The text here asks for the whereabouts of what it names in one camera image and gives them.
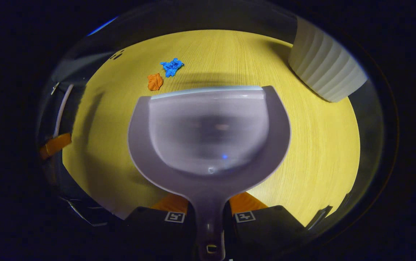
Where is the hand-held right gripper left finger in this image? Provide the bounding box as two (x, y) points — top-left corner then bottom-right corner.
(121, 193), (198, 261)

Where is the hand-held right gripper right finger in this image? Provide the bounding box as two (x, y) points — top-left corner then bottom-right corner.
(223, 191), (310, 261)

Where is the lilac small broom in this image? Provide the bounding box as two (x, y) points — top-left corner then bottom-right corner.
(53, 84), (74, 138)

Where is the lilac plastic dustpan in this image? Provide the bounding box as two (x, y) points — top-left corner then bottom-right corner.
(127, 85), (292, 261)

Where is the orange paper scrap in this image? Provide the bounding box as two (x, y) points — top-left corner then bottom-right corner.
(147, 73), (164, 91)

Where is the blue paper scrap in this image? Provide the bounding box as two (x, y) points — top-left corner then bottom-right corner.
(160, 58), (185, 78)

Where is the white ribbed garbage bin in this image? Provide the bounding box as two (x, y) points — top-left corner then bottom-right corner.
(288, 16), (368, 103)

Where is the yellow wooden desktop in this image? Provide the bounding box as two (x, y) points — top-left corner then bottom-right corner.
(62, 30), (361, 227)

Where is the black desk edge clamp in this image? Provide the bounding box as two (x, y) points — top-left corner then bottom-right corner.
(308, 206), (333, 229)

